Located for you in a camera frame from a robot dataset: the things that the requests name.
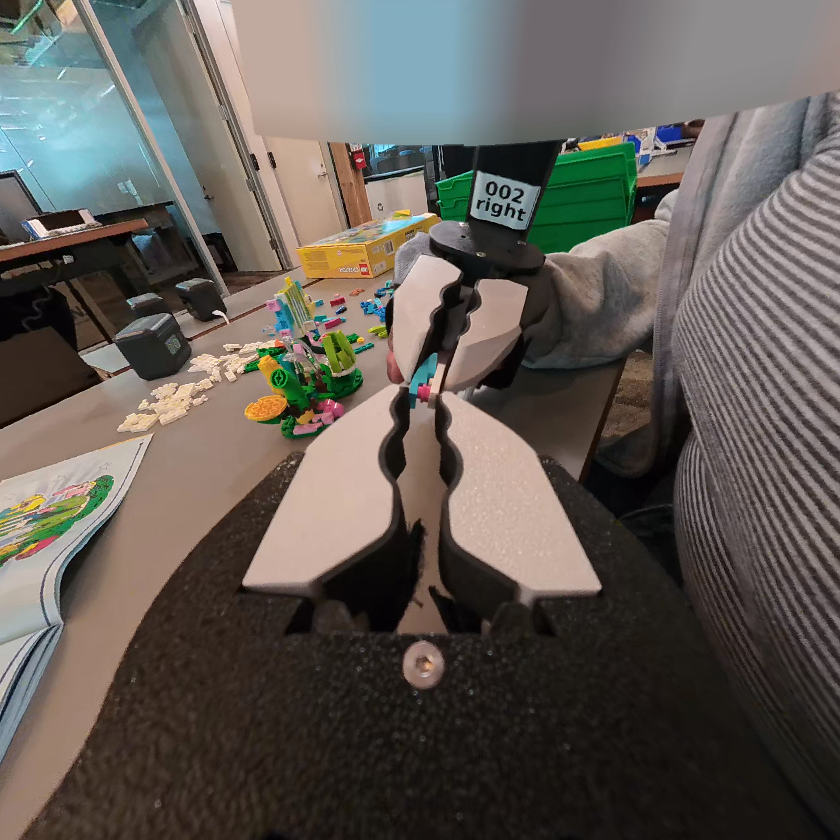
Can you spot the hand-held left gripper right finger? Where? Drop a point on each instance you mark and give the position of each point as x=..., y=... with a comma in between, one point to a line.
x=512, y=505

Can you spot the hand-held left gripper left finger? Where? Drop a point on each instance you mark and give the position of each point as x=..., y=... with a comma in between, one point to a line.
x=334, y=499

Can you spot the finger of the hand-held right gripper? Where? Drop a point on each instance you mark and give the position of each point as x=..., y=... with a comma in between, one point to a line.
x=417, y=315
x=499, y=321

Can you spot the small colourful brick assembly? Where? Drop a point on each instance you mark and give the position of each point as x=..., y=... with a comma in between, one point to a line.
x=423, y=388

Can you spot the person's right forearm grey sleeve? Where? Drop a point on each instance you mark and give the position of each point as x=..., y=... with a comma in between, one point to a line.
x=590, y=295

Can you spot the grey desk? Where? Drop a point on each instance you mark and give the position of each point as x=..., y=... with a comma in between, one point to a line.
x=197, y=472

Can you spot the dark wooden side desk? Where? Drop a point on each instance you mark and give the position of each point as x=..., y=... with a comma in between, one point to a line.
x=72, y=239

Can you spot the person's right hand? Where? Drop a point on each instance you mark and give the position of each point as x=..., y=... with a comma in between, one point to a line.
x=394, y=369

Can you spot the scattered coloured bricks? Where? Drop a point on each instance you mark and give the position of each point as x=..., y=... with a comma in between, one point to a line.
x=354, y=308

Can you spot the yellow toy box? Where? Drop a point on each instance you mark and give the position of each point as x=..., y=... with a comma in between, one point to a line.
x=354, y=253

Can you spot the stack of green bins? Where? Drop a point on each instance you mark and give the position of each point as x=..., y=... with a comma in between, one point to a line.
x=584, y=197

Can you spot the green flower brick model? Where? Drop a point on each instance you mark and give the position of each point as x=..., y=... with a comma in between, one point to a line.
x=302, y=387

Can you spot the white recycling bin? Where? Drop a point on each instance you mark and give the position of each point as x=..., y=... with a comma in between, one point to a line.
x=394, y=195

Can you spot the pastel brick tower model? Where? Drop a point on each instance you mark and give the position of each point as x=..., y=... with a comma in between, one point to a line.
x=292, y=308

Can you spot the pile of white bricks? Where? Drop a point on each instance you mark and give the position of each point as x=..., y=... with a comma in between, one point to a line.
x=184, y=390

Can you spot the person's striped torso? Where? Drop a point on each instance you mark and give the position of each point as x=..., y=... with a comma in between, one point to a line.
x=761, y=394

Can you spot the building instruction booklet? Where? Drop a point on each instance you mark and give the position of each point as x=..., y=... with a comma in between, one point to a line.
x=46, y=525

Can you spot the cardboard tray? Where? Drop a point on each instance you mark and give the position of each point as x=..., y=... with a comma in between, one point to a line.
x=62, y=222

